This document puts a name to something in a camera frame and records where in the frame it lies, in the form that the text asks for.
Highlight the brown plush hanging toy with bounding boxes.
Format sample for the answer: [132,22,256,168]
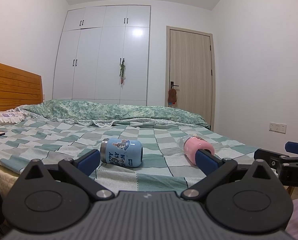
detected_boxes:
[167,88,177,107]

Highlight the floral ruffled pillow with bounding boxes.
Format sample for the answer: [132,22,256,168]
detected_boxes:
[0,111,25,125]

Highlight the green hanging ornament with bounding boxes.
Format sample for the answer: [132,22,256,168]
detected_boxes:
[119,58,126,85]

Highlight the white wardrobe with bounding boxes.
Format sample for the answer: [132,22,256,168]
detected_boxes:
[52,5,151,106]

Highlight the pink cup with clear lid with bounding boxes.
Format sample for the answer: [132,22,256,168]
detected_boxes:
[178,135,215,165]

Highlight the beige wooden door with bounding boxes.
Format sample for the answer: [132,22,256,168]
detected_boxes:
[165,26,216,129]

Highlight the black door handle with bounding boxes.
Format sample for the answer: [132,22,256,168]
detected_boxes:
[170,81,179,89]

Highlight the white wall socket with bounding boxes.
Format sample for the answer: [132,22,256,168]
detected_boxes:
[269,122,286,134]

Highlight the blue cartoon steel cup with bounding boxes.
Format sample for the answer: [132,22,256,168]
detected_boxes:
[100,138,144,167]

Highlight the green floral quilt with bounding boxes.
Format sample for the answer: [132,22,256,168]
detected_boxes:
[16,99,211,129]

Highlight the green checkered bed sheet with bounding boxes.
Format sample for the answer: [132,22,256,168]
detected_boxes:
[0,118,255,193]

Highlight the orange wooden headboard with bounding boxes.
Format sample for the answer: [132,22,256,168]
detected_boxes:
[0,63,43,111]

